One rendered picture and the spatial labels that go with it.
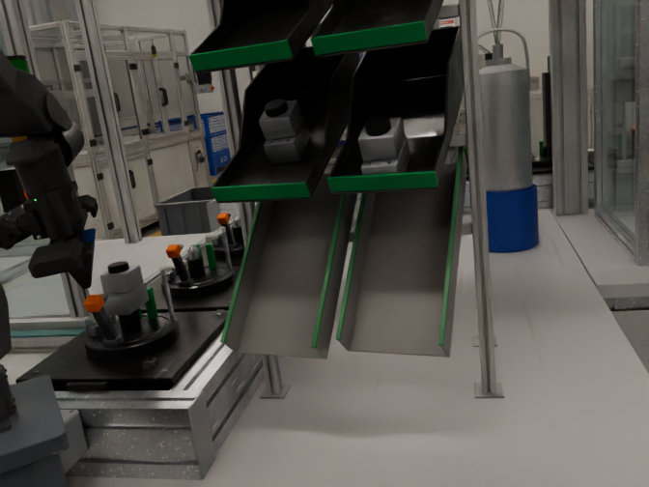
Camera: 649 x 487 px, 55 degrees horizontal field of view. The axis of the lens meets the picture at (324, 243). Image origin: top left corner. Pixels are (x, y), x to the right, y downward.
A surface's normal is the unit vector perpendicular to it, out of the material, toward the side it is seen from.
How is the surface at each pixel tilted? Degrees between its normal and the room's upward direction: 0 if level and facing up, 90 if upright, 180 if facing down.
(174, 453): 90
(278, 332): 45
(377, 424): 0
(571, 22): 90
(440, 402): 0
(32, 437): 0
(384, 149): 115
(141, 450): 90
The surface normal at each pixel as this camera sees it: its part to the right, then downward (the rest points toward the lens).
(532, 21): -0.27, 0.28
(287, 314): -0.35, -0.48
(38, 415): -0.12, -0.96
